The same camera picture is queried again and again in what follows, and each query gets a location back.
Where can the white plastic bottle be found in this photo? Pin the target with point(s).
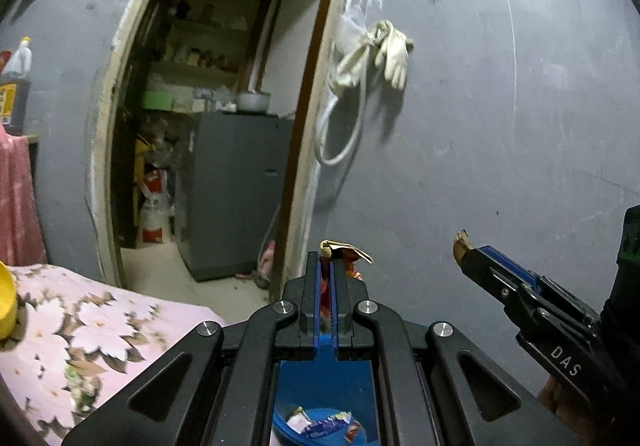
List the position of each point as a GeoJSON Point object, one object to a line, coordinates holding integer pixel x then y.
{"type": "Point", "coordinates": [15, 101]}

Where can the brown vegetable peel piece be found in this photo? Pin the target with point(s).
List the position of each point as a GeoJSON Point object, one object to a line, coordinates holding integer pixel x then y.
{"type": "Point", "coordinates": [461, 248]}

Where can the cream rubber gloves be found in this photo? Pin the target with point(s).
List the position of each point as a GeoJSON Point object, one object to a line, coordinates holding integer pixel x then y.
{"type": "Point", "coordinates": [395, 56]}

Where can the small red white wrapper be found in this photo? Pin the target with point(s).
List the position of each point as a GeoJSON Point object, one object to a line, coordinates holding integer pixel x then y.
{"type": "Point", "coordinates": [353, 431]}

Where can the worn door frame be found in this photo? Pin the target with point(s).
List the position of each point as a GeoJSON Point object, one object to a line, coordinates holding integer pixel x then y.
{"type": "Point", "coordinates": [107, 126]}

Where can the blue snack wrapper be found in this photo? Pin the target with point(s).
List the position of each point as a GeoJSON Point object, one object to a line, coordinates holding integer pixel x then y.
{"type": "Point", "coordinates": [325, 426]}

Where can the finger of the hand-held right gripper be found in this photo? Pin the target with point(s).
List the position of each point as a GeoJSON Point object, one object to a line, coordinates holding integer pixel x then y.
{"type": "Point", "coordinates": [515, 268]}
{"type": "Point", "coordinates": [487, 276]}

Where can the pink checked towel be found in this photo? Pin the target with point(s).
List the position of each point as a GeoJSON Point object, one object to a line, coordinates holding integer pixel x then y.
{"type": "Point", "coordinates": [20, 201]}

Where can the pink crumpled cloth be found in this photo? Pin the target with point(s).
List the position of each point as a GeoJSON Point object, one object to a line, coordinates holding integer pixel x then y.
{"type": "Point", "coordinates": [267, 258]}

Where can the blue plastic basin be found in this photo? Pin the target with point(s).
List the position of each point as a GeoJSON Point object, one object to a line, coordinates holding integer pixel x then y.
{"type": "Point", "coordinates": [325, 386]}

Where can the green box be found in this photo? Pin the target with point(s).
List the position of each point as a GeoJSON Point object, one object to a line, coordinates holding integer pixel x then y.
{"type": "Point", "coordinates": [157, 100]}

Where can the pink floral tablecloth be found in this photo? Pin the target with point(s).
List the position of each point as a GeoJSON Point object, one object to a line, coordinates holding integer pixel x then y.
{"type": "Point", "coordinates": [100, 326]}

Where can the white purple packet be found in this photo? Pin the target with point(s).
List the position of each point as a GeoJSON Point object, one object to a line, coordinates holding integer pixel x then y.
{"type": "Point", "coordinates": [296, 422]}

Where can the person's right hand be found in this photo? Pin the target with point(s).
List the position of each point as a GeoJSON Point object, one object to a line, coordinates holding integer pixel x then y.
{"type": "Point", "coordinates": [560, 408]}

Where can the white sack with red print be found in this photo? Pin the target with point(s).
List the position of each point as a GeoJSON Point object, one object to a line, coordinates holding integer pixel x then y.
{"type": "Point", "coordinates": [155, 221]}

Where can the grey metal cabinet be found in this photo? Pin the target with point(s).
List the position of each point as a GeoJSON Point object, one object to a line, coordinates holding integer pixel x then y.
{"type": "Point", "coordinates": [230, 201]}

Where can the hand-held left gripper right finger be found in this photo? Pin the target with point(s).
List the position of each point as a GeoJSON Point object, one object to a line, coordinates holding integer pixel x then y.
{"type": "Point", "coordinates": [339, 296]}

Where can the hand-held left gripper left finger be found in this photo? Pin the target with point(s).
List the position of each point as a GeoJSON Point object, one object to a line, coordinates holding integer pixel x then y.
{"type": "Point", "coordinates": [313, 291]}

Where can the red foil wrapper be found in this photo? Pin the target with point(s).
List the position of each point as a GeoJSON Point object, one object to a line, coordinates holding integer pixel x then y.
{"type": "Point", "coordinates": [351, 256]}

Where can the yellow plastic bowl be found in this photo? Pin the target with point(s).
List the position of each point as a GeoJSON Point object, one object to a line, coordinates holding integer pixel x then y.
{"type": "Point", "coordinates": [6, 301]}

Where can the metal pot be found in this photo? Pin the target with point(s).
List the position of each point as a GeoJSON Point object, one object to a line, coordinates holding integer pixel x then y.
{"type": "Point", "coordinates": [252, 101]}

